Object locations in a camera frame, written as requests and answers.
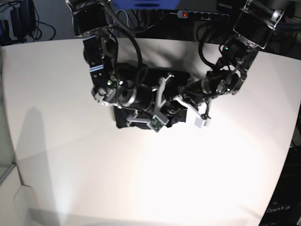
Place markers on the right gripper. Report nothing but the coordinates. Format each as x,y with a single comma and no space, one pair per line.
158,119

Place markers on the black power adapter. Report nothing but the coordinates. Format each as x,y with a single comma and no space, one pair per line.
23,19

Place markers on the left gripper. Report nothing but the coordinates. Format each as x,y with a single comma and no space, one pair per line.
190,112

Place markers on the dark long-sleeve T-shirt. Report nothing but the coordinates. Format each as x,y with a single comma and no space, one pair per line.
134,95

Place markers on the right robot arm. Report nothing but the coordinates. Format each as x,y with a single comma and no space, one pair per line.
95,22

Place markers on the glass side panel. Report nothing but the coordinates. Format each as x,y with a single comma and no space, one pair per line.
7,156

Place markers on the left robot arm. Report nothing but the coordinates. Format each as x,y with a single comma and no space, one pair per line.
253,29

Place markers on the grey power strip red switch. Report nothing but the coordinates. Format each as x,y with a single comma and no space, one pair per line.
202,16

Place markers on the black OpenArm control box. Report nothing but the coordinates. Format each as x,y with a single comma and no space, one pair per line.
284,208

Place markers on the blue plastic bin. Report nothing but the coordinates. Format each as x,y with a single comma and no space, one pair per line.
145,4

